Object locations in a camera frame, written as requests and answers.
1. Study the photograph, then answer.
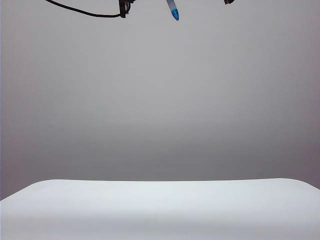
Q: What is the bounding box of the blue clear ballpoint pen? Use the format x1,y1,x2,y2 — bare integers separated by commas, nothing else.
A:
165,0,181,22

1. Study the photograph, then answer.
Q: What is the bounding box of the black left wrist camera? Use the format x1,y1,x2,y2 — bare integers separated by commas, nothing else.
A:
118,0,135,19

